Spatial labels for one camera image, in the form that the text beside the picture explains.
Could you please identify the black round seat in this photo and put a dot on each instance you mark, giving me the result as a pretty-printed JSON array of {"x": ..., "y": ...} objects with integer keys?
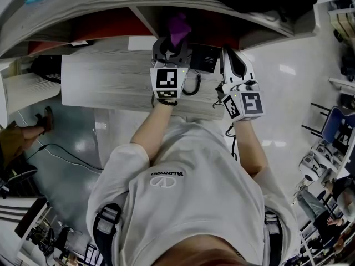
[{"x": 19, "y": 179}]

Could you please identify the wooden shelf unit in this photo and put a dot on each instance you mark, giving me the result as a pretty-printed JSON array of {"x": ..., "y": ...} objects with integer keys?
[{"x": 83, "y": 7}]

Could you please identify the black office chair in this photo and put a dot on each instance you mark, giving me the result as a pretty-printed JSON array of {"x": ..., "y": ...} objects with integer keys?
[{"x": 349, "y": 68}]

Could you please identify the white robot device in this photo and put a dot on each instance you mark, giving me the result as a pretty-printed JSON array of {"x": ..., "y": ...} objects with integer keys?
[
  {"x": 312, "y": 168},
  {"x": 324, "y": 152}
]

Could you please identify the blue chair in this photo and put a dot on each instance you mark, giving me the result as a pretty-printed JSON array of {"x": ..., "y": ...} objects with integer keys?
[{"x": 337, "y": 123}]

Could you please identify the person's right forearm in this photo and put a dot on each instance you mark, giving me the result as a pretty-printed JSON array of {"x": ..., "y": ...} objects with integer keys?
[{"x": 249, "y": 148}]

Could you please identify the white wheeled cart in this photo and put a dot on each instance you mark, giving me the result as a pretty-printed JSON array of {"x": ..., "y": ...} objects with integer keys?
[{"x": 342, "y": 18}]

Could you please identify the black backpack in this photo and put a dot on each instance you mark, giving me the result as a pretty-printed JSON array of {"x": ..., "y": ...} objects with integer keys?
[{"x": 47, "y": 68}]

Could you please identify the white round table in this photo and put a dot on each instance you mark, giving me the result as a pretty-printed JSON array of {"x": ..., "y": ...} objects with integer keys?
[{"x": 30, "y": 90}]

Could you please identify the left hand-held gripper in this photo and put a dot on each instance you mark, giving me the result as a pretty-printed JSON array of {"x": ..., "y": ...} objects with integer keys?
[{"x": 167, "y": 79}]

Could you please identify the black flat box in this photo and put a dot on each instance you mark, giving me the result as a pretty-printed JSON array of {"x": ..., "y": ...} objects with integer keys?
[{"x": 203, "y": 58}]

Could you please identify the purple wiping cloth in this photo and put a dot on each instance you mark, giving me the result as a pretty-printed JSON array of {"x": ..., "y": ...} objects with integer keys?
[{"x": 178, "y": 29}]

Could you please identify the person's white t-shirt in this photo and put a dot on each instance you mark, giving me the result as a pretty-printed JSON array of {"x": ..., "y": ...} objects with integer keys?
[{"x": 194, "y": 204}]

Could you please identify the white paper sheet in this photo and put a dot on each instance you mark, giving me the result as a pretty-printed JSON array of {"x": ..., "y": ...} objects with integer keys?
[{"x": 140, "y": 43}]

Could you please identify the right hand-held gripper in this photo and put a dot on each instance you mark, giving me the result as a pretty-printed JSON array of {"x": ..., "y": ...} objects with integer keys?
[{"x": 247, "y": 104}]

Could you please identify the person's left forearm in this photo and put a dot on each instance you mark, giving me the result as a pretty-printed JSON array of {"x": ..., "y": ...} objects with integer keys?
[{"x": 152, "y": 132}]

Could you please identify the person's head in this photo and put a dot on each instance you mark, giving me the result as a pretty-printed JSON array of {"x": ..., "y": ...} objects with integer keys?
[{"x": 199, "y": 255}]

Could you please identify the light wood-grain table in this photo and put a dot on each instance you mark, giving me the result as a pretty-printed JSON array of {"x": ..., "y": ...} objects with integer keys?
[{"x": 111, "y": 79}]

